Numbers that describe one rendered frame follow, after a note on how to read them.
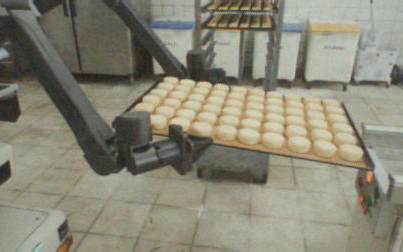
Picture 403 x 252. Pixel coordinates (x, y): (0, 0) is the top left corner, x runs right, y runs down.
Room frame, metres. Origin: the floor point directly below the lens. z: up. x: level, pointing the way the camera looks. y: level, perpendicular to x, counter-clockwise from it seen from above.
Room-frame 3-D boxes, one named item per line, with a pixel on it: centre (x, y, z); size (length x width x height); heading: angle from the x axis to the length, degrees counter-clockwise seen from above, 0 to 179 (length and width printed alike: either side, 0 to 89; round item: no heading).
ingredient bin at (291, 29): (4.28, -0.92, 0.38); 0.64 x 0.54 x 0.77; 170
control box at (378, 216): (0.80, -0.49, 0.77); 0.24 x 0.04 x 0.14; 169
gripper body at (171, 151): (0.64, 0.08, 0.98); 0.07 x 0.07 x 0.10; 33
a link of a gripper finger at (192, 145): (0.68, 0.02, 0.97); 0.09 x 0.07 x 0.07; 123
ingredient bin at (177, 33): (4.49, 0.36, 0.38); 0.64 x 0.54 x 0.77; 173
